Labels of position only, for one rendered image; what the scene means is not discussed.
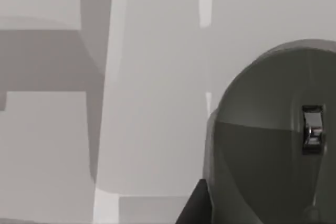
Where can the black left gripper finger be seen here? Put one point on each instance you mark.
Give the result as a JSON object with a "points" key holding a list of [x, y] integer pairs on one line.
{"points": [[200, 208]]}

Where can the dark grey computer mouse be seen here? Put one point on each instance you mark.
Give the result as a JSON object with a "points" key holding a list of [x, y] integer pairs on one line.
{"points": [[267, 142]]}

